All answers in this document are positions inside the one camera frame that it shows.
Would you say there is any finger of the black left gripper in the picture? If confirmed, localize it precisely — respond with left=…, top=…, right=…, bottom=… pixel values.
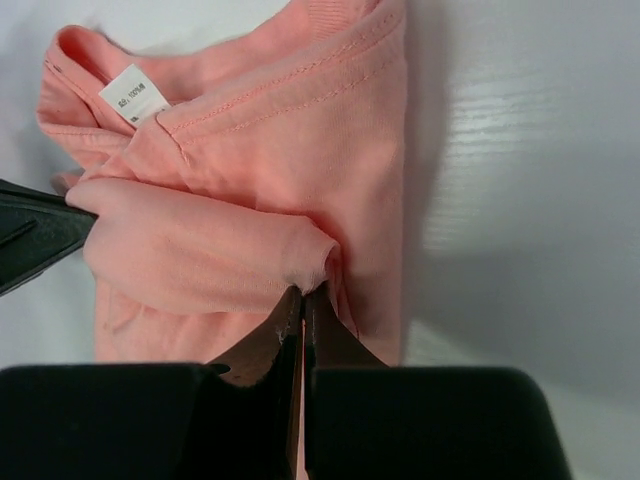
left=1, top=180, right=97, bottom=295

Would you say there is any salmon orange t-shirt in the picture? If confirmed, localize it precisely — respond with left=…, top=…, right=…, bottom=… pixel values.
left=37, top=1, right=408, bottom=364

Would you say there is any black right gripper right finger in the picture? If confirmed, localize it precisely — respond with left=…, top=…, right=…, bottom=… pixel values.
left=304, top=289, right=571, bottom=480

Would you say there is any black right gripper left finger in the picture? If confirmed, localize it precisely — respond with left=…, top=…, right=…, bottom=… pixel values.
left=1, top=288, right=302, bottom=479

